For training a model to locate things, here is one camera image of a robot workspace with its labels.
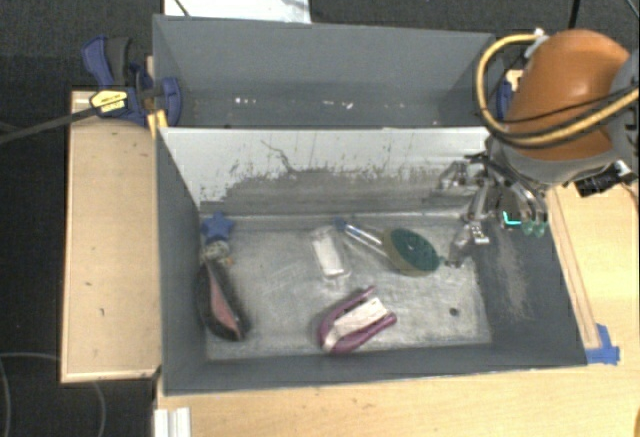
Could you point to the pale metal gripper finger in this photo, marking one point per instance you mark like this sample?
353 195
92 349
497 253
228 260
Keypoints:
474 236
457 176

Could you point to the green and tan round scrubber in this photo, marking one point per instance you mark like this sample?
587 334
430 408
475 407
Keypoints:
412 251

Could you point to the clear tube with blue cap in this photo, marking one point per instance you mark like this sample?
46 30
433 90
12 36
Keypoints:
357 232

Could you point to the clear plastic bottle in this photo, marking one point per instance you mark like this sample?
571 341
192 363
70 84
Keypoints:
329 255

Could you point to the grey metal bin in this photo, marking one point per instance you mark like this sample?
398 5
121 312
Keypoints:
310 75

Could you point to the blue star-shaped toy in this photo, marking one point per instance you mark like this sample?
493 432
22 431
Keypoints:
218 226

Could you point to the grey-brown fuzzy lump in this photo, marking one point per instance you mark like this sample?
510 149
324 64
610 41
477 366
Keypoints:
218 254

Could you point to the pale wood board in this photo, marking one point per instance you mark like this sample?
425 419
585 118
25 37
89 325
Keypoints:
110 245

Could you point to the black cylinder on white bracket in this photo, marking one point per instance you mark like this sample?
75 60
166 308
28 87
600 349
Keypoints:
597 183

